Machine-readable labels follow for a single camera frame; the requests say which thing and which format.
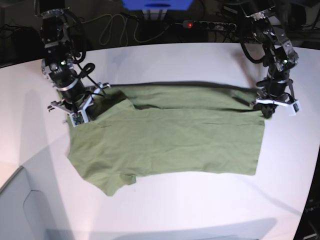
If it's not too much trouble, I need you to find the grey cable on floor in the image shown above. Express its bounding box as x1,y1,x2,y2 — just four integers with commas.
82,12,173,47

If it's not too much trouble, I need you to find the blue box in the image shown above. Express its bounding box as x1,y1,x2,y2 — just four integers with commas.
121,0,193,11

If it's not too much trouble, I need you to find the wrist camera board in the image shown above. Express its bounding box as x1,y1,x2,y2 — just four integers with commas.
69,111,89,128
286,100,302,116

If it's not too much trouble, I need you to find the black power strip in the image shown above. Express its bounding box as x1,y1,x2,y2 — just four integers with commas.
182,20,237,32

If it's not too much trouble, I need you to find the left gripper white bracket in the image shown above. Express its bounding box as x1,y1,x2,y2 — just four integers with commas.
254,78,297,119

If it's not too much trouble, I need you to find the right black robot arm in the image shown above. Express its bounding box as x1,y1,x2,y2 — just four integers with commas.
40,8,109,127

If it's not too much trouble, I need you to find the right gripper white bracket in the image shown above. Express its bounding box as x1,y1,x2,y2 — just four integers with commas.
47,81,110,122

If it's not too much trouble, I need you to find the green T-shirt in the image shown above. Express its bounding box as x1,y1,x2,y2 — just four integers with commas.
67,84,265,196

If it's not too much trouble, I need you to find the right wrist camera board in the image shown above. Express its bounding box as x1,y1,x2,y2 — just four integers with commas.
69,111,89,128

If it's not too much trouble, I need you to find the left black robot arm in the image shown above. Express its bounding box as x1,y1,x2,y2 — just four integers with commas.
240,0,301,119

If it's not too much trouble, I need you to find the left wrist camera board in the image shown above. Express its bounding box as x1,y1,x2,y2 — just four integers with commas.
286,100,302,116

